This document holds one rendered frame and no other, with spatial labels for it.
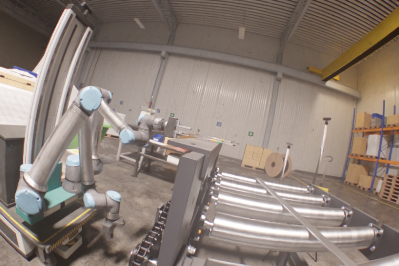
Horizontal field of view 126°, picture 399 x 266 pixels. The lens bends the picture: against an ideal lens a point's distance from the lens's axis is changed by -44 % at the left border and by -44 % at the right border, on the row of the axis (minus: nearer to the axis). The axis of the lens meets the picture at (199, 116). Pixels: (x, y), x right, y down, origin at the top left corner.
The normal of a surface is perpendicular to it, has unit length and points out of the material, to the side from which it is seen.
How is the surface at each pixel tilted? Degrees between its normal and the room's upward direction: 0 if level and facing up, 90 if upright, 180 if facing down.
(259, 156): 90
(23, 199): 94
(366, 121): 90
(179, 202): 90
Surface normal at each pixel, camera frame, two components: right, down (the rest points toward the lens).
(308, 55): -0.15, -0.11
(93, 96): 0.76, 0.01
